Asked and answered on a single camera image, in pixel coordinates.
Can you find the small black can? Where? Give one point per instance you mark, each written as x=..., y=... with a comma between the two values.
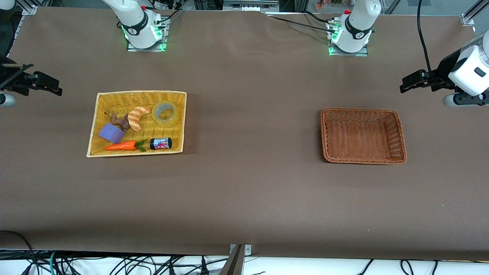
x=161, y=143

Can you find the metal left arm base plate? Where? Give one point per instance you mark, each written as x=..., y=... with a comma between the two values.
x=363, y=53

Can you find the metal table corner bracket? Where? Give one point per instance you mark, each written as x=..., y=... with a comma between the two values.
x=467, y=20
x=29, y=10

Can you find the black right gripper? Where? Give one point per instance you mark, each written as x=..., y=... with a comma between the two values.
x=8, y=83

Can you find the brown wicker basket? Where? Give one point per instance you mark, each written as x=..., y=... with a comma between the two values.
x=363, y=135

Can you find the aluminium profile leg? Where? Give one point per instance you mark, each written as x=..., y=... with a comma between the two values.
x=233, y=263

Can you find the metal table edge bracket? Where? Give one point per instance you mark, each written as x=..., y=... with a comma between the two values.
x=247, y=249

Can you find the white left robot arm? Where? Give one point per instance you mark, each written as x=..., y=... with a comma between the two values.
x=355, y=38

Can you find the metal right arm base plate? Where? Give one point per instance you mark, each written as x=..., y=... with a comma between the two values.
x=162, y=42

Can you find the grey background box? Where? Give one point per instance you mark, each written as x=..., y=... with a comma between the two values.
x=250, y=5

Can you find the toy croissant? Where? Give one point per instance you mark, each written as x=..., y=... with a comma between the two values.
x=134, y=118

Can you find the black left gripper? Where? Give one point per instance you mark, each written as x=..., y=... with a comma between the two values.
x=442, y=72

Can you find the clear yellowish tape roll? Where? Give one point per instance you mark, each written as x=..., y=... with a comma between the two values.
x=171, y=121

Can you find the purple cube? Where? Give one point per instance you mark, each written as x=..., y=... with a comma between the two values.
x=111, y=133

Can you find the brown dried leaf toy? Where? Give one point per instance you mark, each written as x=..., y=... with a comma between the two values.
x=123, y=122

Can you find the yellow wicker basket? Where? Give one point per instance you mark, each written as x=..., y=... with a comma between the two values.
x=168, y=133

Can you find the orange toy carrot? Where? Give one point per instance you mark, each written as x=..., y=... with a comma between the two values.
x=122, y=146

